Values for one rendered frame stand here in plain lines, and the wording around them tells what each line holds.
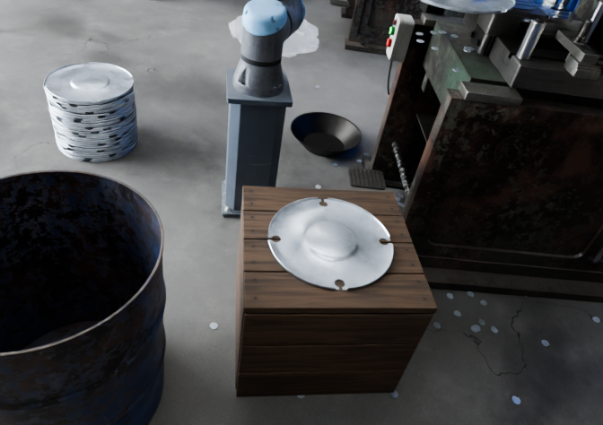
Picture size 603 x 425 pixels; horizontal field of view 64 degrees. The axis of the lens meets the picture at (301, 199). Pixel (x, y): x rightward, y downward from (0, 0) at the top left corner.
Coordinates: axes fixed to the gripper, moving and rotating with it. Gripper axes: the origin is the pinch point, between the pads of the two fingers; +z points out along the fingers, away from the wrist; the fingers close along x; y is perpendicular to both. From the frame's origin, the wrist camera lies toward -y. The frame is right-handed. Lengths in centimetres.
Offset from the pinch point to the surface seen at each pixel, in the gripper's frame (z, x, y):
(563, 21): 2.4, -7.5, 34.1
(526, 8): 1.1, -5.2, 24.5
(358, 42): 77, 152, 13
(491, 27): 7.1, -4.8, 17.7
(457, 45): 15.1, 1.3, 12.9
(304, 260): 44, -58, -27
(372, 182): 63, -2, 0
